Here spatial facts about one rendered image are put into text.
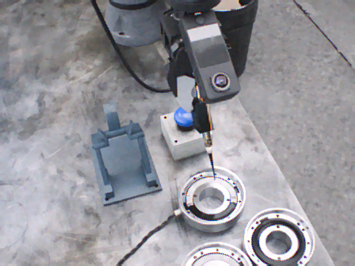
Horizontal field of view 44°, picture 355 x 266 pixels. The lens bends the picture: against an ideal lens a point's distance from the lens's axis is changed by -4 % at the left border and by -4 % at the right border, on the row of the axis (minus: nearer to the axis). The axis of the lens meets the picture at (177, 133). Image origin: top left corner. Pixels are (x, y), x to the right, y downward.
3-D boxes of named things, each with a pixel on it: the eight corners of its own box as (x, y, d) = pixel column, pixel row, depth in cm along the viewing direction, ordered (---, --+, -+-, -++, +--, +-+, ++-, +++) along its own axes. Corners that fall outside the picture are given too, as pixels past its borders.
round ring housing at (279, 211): (229, 237, 70) (230, 225, 67) (286, 210, 72) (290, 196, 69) (263, 294, 64) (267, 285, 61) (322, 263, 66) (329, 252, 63)
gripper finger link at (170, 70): (193, 85, 67) (198, 39, 61) (197, 94, 66) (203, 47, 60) (162, 91, 66) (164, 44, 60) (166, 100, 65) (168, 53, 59)
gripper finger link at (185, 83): (181, 90, 73) (185, 45, 66) (193, 117, 70) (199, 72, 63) (163, 93, 73) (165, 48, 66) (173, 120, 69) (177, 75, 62)
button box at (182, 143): (212, 150, 80) (213, 132, 77) (174, 161, 79) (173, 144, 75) (196, 116, 85) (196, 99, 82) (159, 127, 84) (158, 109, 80)
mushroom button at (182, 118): (201, 137, 79) (201, 118, 75) (179, 143, 78) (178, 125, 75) (192, 120, 82) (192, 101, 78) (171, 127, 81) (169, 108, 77)
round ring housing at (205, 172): (228, 172, 77) (229, 157, 74) (254, 223, 71) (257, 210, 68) (169, 191, 76) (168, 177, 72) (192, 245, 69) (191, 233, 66)
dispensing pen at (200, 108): (209, 185, 71) (188, 80, 66) (202, 176, 75) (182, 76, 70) (223, 181, 71) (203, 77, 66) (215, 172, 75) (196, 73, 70)
